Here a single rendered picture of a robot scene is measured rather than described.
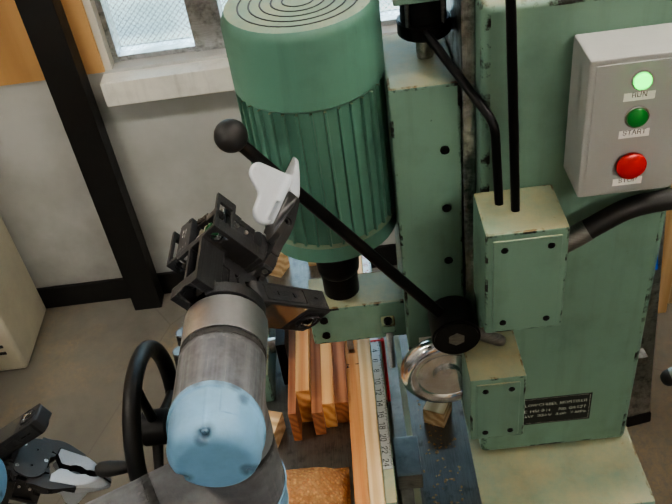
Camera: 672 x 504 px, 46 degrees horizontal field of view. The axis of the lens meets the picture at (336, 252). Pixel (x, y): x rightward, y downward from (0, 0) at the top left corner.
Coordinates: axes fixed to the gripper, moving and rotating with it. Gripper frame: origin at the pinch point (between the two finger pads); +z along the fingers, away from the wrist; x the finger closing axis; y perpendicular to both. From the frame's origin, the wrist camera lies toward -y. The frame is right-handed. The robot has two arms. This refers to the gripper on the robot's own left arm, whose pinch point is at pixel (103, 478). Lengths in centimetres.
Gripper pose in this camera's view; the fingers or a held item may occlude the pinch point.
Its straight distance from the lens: 132.8
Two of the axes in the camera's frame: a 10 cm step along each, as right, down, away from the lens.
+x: 0.1, 5.7, -8.2
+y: -3.8, 7.6, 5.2
